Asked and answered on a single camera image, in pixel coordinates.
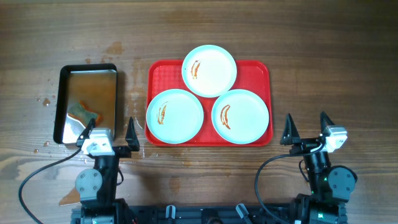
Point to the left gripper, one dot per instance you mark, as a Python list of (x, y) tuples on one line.
[(133, 142)]

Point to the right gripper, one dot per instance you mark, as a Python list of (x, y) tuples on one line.
[(288, 139)]

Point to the orange green sponge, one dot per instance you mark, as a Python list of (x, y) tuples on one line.
[(81, 113)]

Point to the light blue plate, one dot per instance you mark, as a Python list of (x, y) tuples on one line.
[(240, 116), (174, 116), (209, 71)]

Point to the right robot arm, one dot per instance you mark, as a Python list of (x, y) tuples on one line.
[(331, 186)]

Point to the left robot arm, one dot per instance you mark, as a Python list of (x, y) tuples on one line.
[(97, 186)]

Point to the red plastic tray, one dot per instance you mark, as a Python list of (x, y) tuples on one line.
[(252, 75)]

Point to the black water basin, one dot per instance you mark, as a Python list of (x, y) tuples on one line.
[(97, 86)]

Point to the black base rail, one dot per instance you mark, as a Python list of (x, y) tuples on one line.
[(202, 215)]

